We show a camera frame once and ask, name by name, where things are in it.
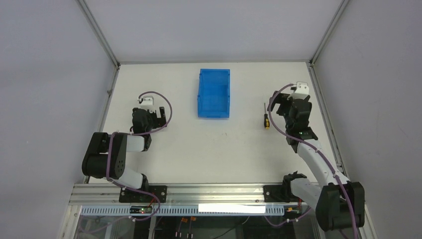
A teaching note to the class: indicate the small circuit board with LEDs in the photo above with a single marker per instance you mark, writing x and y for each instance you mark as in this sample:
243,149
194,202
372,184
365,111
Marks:
141,210

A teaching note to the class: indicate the yellow black screwdriver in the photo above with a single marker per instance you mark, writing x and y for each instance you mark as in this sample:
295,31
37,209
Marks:
266,118

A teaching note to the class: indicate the slotted white cable duct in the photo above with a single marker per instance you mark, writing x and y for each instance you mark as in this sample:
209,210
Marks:
195,210

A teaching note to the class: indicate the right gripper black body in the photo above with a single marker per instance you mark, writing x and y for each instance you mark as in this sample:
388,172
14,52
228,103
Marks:
285,104

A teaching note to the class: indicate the aluminium frame rail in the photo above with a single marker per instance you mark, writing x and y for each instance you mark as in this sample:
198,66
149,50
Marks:
177,194

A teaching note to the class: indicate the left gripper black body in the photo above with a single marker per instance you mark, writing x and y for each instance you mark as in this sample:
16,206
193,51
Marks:
158,118

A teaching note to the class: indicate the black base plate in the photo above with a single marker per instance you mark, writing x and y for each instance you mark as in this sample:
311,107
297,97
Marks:
286,193
129,196

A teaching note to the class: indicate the blue plastic bin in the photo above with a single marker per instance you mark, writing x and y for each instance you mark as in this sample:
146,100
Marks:
213,99

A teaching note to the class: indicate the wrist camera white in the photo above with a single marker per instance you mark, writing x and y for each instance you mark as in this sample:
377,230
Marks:
300,91
146,103

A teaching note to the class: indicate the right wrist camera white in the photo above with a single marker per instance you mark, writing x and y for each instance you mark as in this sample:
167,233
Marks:
300,91

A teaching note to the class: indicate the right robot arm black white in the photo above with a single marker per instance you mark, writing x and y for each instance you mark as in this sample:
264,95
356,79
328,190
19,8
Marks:
337,201

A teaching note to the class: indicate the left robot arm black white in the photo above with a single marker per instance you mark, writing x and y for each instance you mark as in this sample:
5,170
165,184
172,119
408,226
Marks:
105,157

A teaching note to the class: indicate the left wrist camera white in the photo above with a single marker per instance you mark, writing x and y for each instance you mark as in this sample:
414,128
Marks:
146,103

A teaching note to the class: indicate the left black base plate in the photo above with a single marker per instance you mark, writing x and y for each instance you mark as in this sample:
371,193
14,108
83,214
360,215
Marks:
129,196

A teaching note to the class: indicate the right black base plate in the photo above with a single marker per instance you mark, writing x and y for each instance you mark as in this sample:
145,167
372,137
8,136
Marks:
286,193

